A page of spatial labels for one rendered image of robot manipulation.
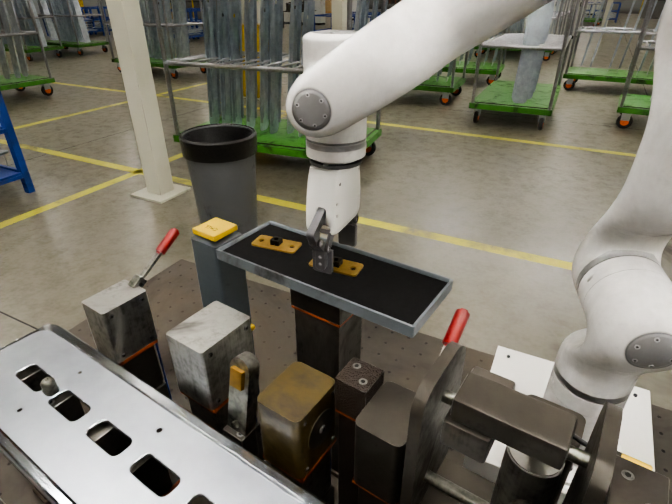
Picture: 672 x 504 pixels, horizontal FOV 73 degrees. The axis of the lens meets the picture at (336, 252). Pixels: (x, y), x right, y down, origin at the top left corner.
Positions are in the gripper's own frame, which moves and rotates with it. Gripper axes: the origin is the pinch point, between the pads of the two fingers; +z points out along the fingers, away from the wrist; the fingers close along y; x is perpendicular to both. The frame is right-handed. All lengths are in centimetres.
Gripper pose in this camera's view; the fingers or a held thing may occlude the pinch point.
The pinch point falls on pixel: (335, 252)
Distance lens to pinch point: 72.6
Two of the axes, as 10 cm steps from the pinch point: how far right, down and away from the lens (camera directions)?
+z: 0.0, 8.7, 5.0
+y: -4.2, 4.5, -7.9
